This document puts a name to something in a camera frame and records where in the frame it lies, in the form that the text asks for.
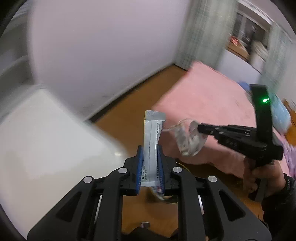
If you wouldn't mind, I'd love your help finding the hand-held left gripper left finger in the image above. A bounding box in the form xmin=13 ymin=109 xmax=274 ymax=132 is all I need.
xmin=27 ymin=146 xmax=145 ymax=241

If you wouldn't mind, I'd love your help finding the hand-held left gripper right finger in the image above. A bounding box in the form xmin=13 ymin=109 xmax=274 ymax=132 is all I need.
xmin=157 ymin=146 xmax=272 ymax=241

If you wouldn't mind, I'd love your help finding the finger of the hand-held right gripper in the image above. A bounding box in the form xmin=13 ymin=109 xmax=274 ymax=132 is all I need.
xmin=214 ymin=133 xmax=253 ymax=151
xmin=196 ymin=123 xmax=253 ymax=135

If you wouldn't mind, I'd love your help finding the silver stick packet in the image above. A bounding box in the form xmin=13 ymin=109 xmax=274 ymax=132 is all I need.
xmin=141 ymin=110 xmax=166 ymax=188

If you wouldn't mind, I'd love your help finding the small clear plastic wrapper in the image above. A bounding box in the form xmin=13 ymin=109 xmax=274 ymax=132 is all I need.
xmin=172 ymin=118 xmax=208 ymax=156

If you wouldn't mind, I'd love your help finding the person's right forearm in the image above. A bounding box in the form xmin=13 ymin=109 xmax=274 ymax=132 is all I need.
xmin=261 ymin=173 xmax=296 ymax=232

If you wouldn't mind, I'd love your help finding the person's right hand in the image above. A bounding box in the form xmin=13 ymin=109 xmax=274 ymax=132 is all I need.
xmin=243 ymin=156 xmax=287 ymax=198

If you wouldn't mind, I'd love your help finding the purple cloth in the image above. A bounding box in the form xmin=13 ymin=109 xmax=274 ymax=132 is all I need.
xmin=285 ymin=144 xmax=296 ymax=176

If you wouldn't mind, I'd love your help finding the pink bed blanket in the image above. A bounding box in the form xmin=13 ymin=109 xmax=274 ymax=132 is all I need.
xmin=151 ymin=61 xmax=296 ymax=179

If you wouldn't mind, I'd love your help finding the light blue pillow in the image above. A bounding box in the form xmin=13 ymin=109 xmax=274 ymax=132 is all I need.
xmin=270 ymin=94 xmax=292 ymax=134

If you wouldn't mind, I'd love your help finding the green checked curtain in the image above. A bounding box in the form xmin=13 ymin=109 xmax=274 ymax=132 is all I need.
xmin=176 ymin=0 xmax=238 ymax=70
xmin=261 ymin=23 xmax=292 ymax=98

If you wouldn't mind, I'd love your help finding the window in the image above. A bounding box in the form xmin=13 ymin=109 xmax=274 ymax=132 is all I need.
xmin=227 ymin=0 xmax=275 ymax=70

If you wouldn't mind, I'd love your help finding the white desk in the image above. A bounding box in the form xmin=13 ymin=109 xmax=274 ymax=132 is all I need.
xmin=0 ymin=89 xmax=130 ymax=232

